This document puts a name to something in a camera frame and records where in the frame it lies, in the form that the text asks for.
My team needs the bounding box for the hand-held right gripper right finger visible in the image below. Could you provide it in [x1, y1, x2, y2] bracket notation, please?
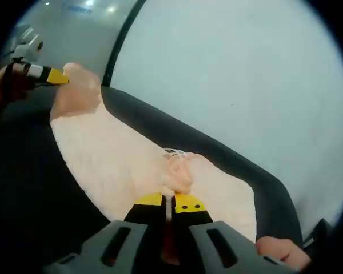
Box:
[169, 194, 294, 274]

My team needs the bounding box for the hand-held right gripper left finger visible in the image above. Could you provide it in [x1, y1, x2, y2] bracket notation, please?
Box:
[43, 192, 170, 274]

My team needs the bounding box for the pink fluffy towel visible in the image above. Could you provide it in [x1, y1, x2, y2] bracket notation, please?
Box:
[50, 62, 257, 244]

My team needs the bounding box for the person's right hand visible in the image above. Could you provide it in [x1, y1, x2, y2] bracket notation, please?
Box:
[256, 235, 312, 271]

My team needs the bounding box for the person's left hand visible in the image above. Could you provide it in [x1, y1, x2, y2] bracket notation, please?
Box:
[0, 67, 29, 104]

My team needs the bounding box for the black furniture piece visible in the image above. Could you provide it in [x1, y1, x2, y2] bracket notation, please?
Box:
[302, 218, 336, 252]

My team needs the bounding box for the glass partition with black frame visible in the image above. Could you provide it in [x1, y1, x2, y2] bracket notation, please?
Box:
[5, 0, 147, 87]

